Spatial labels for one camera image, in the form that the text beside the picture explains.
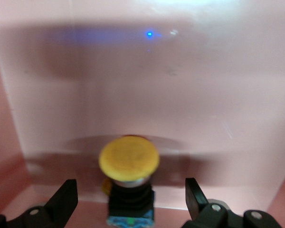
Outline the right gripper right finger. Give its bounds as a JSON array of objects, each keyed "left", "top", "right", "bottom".
[{"left": 180, "top": 178, "right": 282, "bottom": 228}]

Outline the pink plastic bin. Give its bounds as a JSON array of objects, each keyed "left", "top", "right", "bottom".
[{"left": 0, "top": 0, "right": 285, "bottom": 228}]

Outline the yellow push button switch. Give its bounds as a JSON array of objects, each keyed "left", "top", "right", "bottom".
[{"left": 98, "top": 134, "right": 161, "bottom": 226}]

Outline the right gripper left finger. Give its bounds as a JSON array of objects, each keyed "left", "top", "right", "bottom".
[{"left": 0, "top": 179, "right": 78, "bottom": 228}]

